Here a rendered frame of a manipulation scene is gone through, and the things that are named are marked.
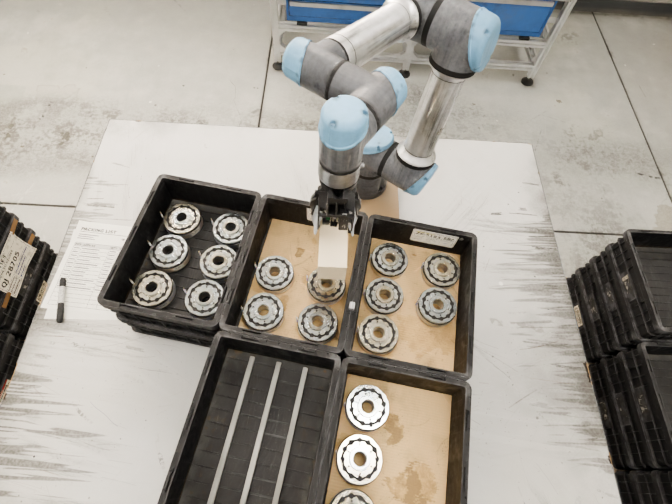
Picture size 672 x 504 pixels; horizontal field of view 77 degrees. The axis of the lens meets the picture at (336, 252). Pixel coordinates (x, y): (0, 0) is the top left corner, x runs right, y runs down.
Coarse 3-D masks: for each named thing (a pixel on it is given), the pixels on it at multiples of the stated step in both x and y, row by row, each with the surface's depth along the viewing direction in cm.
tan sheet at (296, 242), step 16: (272, 224) 125; (288, 224) 125; (272, 240) 122; (288, 240) 122; (304, 240) 123; (352, 240) 123; (288, 256) 120; (304, 256) 120; (352, 256) 121; (304, 272) 118; (256, 288) 115; (304, 288) 116; (288, 304) 113; (304, 304) 113; (336, 304) 114; (240, 320) 110; (288, 320) 111; (288, 336) 109; (336, 336) 110
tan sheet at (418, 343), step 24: (384, 240) 124; (408, 264) 121; (408, 288) 117; (456, 288) 118; (360, 312) 113; (408, 312) 114; (456, 312) 115; (408, 336) 111; (432, 336) 111; (408, 360) 108; (432, 360) 108
